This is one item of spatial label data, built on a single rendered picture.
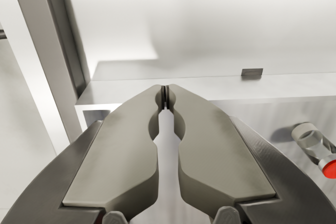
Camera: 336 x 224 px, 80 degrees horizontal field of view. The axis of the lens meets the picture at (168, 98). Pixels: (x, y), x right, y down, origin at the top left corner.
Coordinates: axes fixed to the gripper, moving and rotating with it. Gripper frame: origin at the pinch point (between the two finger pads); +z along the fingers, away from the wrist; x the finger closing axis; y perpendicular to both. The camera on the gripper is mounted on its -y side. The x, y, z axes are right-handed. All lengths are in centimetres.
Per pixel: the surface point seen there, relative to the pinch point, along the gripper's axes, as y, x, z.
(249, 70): 0.6, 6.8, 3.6
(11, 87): 47, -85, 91
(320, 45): -1.3, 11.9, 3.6
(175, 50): -1.2, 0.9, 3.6
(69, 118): 3.2, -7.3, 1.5
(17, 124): 73, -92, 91
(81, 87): 1.1, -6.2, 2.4
